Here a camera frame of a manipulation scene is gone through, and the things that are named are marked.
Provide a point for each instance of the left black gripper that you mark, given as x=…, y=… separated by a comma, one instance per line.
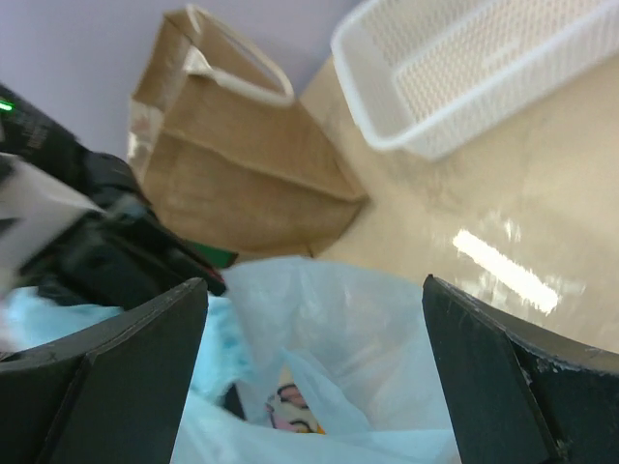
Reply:
x=122, y=256

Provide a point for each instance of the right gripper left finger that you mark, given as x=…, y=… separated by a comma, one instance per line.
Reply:
x=112, y=393

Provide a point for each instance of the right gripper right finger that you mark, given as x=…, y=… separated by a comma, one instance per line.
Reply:
x=518, y=393

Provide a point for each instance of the brown paper grocery bag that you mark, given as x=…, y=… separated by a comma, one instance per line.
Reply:
x=227, y=155

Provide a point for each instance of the light blue plastic bag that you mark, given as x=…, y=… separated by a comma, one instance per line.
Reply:
x=299, y=362

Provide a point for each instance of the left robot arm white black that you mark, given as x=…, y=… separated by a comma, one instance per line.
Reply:
x=29, y=134

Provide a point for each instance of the green plastic bag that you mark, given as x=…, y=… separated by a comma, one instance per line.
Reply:
x=217, y=257

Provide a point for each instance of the white plastic basket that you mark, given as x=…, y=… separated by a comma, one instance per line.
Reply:
x=426, y=77

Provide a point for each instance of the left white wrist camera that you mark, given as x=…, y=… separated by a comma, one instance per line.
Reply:
x=35, y=210

